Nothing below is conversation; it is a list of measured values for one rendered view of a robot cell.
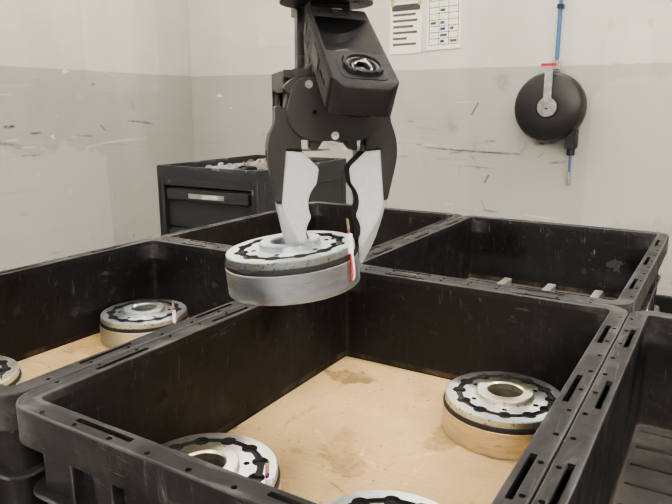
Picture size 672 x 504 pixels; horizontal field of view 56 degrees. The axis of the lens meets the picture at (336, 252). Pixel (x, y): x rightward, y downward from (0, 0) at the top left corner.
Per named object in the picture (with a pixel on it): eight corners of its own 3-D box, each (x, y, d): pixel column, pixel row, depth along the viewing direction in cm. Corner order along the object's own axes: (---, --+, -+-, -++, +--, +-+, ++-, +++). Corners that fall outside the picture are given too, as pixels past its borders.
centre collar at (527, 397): (526, 414, 52) (527, 407, 52) (467, 400, 54) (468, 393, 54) (540, 391, 56) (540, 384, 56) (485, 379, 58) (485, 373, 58)
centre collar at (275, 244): (298, 256, 47) (297, 248, 46) (246, 253, 49) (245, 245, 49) (333, 240, 51) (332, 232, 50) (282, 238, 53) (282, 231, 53)
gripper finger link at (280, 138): (314, 206, 51) (333, 96, 49) (319, 210, 49) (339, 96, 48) (255, 198, 49) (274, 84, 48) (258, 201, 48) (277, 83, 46)
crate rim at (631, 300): (628, 332, 57) (631, 307, 57) (341, 285, 72) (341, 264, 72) (668, 249, 90) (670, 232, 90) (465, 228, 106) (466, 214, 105)
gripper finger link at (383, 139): (398, 194, 52) (381, 84, 50) (404, 196, 50) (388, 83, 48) (342, 206, 51) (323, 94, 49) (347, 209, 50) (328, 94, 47)
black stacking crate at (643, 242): (616, 429, 60) (629, 312, 57) (343, 364, 75) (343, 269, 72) (659, 314, 92) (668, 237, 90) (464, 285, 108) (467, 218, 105)
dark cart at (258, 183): (264, 425, 227) (257, 171, 207) (170, 397, 249) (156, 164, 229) (345, 366, 278) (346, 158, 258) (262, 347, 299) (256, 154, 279)
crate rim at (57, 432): (478, 648, 24) (481, 593, 23) (5, 437, 39) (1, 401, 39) (628, 332, 57) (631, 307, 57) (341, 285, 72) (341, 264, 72)
